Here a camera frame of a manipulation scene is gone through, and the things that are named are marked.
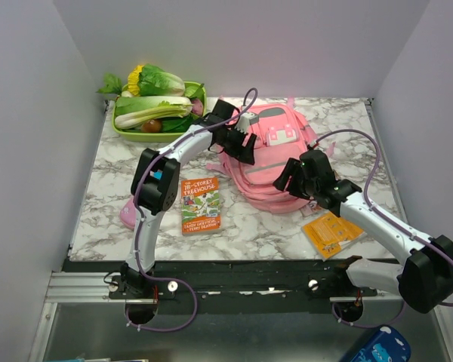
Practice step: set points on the orange yellow booklet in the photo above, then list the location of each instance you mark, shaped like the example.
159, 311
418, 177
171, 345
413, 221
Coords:
329, 234

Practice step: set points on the orange treehouse book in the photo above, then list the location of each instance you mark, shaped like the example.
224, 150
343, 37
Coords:
200, 205

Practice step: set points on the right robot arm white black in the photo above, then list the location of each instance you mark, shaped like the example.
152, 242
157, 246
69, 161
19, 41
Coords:
423, 274

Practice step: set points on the green plastic tray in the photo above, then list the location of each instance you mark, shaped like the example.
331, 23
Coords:
171, 127

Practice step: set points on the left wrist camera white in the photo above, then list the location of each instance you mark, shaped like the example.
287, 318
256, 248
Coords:
246, 120

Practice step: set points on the pink pencil case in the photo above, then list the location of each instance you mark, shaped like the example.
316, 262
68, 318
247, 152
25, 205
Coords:
127, 214

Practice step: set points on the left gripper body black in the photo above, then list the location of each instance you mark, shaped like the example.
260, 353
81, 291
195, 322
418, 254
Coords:
232, 141

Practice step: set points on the yellow artificial flower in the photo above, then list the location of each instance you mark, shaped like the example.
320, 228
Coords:
133, 79

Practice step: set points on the blue pencil case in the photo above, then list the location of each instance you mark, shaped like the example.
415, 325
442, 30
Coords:
381, 344

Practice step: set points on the pink student backpack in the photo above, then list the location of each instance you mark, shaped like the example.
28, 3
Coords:
282, 133

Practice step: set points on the illustrated picture book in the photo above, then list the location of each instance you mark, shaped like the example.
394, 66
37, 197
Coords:
311, 208

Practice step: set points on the brown toy mushroom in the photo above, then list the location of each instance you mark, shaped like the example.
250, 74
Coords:
151, 126

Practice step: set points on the green artificial leaf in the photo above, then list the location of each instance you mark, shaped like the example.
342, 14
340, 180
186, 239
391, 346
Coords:
112, 84

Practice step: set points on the purple toy vegetable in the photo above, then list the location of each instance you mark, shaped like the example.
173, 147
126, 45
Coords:
197, 107

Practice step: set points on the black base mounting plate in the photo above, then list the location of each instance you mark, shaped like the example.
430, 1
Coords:
241, 287

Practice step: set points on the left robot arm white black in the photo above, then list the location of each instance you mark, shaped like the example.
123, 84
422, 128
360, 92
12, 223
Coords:
156, 181

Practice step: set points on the upper toy cabbage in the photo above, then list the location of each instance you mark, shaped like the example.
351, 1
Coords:
154, 81

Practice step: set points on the aluminium rail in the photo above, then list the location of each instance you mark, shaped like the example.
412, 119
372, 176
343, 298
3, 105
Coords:
75, 287

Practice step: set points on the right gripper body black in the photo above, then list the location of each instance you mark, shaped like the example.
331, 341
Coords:
299, 185

